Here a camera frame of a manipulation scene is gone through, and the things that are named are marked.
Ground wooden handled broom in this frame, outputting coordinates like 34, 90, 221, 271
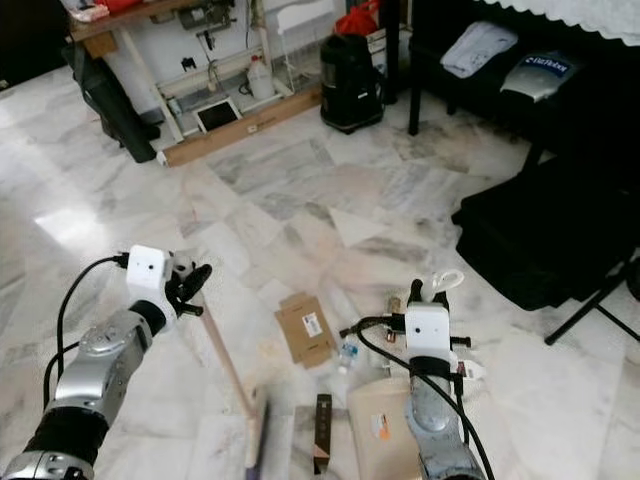
198, 300, 274, 473

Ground bronze metal tube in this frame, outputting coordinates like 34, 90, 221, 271
387, 295, 404, 344

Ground thin brown stick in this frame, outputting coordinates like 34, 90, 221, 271
339, 317, 388, 338

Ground small clear plastic bottle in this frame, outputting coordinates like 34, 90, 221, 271
334, 339, 362, 374

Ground flattened brown cardboard box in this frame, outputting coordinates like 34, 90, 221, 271
275, 292, 337, 368

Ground large black fabric bag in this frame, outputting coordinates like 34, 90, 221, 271
451, 152, 640, 312

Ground long wooden plank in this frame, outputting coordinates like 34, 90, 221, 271
161, 84, 324, 169

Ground white framed tablet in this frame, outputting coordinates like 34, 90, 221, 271
194, 97, 244, 135

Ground dark wooden strip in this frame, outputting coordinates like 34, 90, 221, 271
312, 392, 334, 475

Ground black folding stand legs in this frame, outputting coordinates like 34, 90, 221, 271
544, 250, 640, 347

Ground long black leaning bag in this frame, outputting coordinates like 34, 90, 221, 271
64, 41, 162, 164

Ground white plastic jug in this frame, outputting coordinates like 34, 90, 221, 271
246, 54, 277, 102

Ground black table leg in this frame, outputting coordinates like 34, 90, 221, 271
407, 0, 425, 137

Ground black canister vacuum cleaner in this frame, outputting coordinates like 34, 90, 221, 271
319, 34, 387, 135

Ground silver bag with blue label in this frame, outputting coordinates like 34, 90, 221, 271
499, 51, 580, 103

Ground folded white cloth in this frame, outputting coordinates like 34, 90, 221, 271
439, 21, 520, 80

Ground wooden table with white legs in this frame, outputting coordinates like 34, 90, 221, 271
64, 0, 296, 149

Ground red plastic bag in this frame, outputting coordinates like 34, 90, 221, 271
334, 2, 382, 39

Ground white lace tablecloth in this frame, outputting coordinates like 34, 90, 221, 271
473, 0, 640, 47

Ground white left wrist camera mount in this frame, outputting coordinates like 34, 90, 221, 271
125, 245, 174, 307

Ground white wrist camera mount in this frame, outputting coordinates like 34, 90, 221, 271
404, 302, 454, 360
125, 245, 174, 307

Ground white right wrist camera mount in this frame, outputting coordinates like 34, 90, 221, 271
404, 302, 454, 360

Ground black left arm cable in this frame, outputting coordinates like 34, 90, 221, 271
44, 253, 130, 403

